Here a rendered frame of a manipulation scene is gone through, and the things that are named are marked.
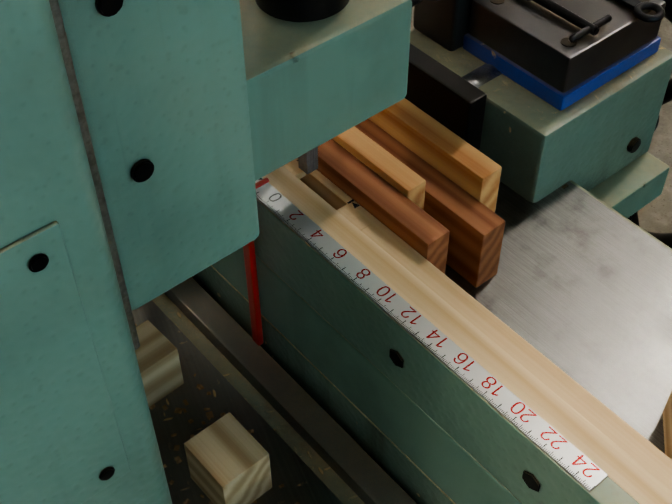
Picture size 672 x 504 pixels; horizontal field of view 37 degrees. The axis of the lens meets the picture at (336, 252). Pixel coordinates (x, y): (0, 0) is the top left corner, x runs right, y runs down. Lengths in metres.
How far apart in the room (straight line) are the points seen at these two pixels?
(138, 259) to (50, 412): 0.08
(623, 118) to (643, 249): 0.10
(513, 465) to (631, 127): 0.30
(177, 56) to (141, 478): 0.21
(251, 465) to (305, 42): 0.26
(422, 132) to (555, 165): 0.10
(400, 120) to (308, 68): 0.13
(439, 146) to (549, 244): 0.10
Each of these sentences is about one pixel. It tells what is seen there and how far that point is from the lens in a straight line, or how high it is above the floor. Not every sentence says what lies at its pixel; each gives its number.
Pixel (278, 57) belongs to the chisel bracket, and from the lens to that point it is 0.52.
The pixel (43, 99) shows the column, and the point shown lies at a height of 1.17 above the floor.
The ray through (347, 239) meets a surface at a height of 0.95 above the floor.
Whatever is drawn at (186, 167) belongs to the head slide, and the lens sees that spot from 0.46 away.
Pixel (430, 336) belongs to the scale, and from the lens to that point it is 0.54.
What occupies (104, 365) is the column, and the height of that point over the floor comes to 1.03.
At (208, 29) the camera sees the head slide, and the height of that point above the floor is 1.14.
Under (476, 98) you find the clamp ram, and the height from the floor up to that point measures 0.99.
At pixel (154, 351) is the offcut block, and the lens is 0.69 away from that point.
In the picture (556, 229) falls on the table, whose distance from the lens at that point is 0.68.
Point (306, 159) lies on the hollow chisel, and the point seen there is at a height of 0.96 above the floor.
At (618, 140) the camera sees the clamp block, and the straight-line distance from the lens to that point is 0.74.
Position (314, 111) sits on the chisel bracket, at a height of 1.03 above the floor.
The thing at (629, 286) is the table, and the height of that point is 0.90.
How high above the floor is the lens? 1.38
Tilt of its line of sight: 47 degrees down
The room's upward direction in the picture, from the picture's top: straight up
